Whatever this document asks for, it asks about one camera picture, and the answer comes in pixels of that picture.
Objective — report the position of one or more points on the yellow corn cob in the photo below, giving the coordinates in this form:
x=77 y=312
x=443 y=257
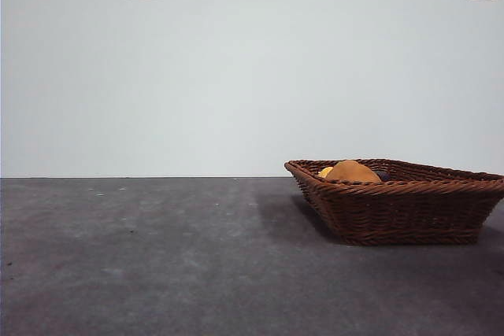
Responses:
x=324 y=172

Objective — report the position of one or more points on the brown potato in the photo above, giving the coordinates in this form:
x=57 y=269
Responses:
x=352 y=172

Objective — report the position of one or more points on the purple eggplant with green stem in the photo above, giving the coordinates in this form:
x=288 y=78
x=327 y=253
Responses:
x=382 y=175

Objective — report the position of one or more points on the brown wicker basket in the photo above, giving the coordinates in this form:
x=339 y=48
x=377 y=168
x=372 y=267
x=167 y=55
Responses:
x=393 y=210

